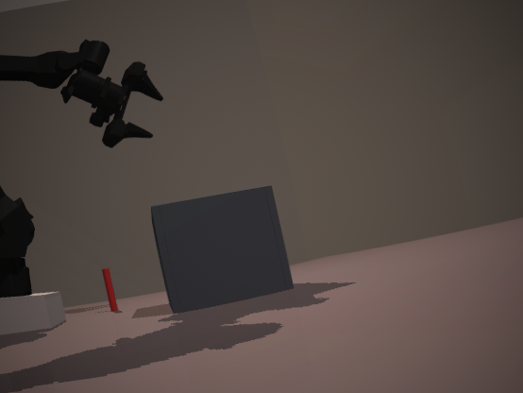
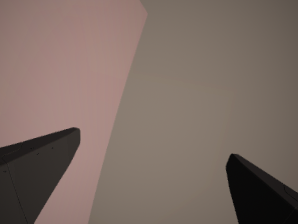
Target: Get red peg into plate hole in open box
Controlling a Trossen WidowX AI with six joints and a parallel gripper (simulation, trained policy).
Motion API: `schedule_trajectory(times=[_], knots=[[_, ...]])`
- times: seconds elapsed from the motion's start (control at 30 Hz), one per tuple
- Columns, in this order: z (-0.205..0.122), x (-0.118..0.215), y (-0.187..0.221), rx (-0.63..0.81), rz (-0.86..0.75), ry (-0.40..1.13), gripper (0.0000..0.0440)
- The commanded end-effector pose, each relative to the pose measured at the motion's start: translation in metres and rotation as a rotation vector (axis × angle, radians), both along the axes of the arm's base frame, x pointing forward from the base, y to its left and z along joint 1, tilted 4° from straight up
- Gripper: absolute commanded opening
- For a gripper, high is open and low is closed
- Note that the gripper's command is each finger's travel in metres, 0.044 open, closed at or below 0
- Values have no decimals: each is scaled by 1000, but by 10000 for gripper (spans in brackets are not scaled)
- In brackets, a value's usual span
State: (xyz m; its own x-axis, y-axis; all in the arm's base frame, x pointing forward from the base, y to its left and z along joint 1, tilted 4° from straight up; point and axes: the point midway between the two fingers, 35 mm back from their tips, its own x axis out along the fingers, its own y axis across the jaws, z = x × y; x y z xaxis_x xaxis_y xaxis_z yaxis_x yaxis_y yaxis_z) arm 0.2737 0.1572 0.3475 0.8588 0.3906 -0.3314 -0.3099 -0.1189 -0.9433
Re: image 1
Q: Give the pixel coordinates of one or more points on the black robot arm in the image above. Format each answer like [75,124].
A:
[47,70]

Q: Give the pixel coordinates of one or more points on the red peg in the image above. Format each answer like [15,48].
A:
[110,291]

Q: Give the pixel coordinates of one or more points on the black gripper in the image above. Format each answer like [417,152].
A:
[110,96]

